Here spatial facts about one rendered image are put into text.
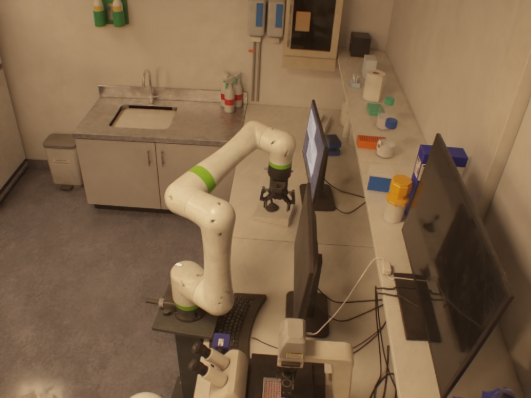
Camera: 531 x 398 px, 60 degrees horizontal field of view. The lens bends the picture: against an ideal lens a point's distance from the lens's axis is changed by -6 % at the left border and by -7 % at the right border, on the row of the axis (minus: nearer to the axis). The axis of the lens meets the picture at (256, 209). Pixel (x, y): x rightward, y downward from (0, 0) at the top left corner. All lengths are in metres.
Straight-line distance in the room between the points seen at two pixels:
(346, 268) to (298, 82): 1.80
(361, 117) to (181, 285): 1.34
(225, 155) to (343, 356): 0.83
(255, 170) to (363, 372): 1.52
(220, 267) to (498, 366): 0.96
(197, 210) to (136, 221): 2.29
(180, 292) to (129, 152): 1.80
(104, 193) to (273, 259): 1.83
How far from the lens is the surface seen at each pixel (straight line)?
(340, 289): 2.34
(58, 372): 3.05
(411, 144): 2.50
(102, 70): 4.04
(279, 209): 2.67
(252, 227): 2.61
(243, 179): 2.97
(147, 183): 3.70
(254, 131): 1.91
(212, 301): 1.86
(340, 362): 1.54
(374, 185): 2.07
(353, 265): 2.47
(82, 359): 3.07
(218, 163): 1.78
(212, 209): 1.59
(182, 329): 2.07
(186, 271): 1.95
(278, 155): 1.87
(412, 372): 1.47
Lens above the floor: 2.42
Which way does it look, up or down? 38 degrees down
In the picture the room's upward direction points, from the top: 3 degrees clockwise
